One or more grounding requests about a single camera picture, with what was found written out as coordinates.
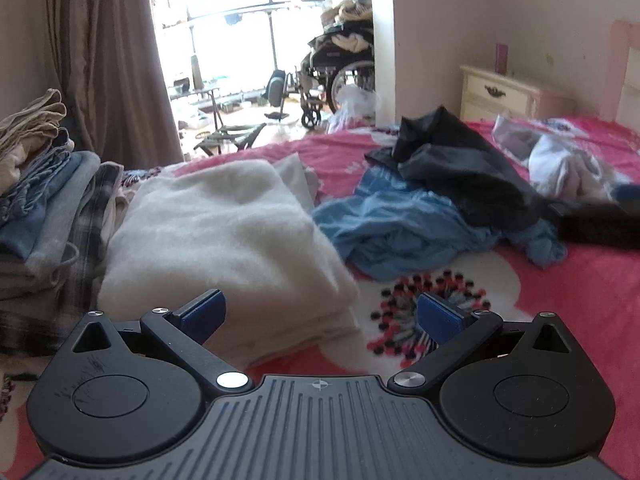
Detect black pants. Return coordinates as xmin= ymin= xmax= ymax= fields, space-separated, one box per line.
xmin=366 ymin=107 xmax=639 ymax=249

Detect pile of folded clothes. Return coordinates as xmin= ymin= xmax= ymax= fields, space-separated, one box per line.
xmin=1 ymin=89 xmax=124 ymax=356

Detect wheelchair loaded with clothes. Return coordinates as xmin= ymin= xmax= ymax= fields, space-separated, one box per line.
xmin=293 ymin=0 xmax=375 ymax=130

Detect folded white fluffy blanket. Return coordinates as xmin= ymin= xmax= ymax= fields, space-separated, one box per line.
xmin=98 ymin=155 xmax=358 ymax=367

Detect light blue crumpled garment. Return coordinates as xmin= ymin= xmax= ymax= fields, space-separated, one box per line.
xmin=311 ymin=166 xmax=567 ymax=281

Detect pink floral bedspread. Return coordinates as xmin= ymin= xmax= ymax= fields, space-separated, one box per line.
xmin=1 ymin=118 xmax=639 ymax=479

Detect white lilac crumpled garment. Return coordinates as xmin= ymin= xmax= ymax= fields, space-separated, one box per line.
xmin=491 ymin=115 xmax=631 ymax=200

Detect cream nightstand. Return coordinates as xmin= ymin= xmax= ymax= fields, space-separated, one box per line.
xmin=460 ymin=65 xmax=576 ymax=122

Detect white plastic bag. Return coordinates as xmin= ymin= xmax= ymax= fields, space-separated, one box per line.
xmin=328 ymin=84 xmax=378 ymax=132

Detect brown curtain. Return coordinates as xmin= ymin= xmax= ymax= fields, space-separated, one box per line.
xmin=46 ymin=0 xmax=182 ymax=169

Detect pink cup on nightstand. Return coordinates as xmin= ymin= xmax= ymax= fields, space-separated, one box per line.
xmin=495 ymin=44 xmax=509 ymax=75

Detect pink headboard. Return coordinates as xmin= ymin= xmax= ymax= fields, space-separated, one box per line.
xmin=600 ymin=21 xmax=640 ymax=132

